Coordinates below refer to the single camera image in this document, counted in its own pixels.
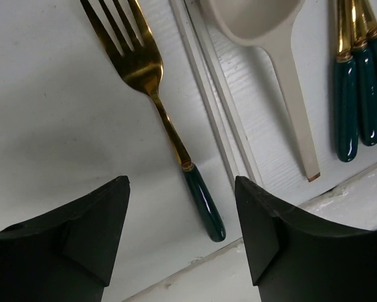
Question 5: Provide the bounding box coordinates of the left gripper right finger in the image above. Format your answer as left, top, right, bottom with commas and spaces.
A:
235, 176, 377, 301

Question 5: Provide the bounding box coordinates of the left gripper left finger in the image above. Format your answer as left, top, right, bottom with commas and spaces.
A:
0, 176, 130, 301

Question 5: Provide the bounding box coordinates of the gold fork green handle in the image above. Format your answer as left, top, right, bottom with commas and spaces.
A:
81, 1, 226, 242

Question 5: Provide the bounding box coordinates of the beige plastic spoon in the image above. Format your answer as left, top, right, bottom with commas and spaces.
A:
201, 0, 320, 182

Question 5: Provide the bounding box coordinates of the gold spoon green handle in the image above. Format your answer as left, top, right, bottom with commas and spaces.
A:
334, 1, 358, 162
351, 1, 377, 146

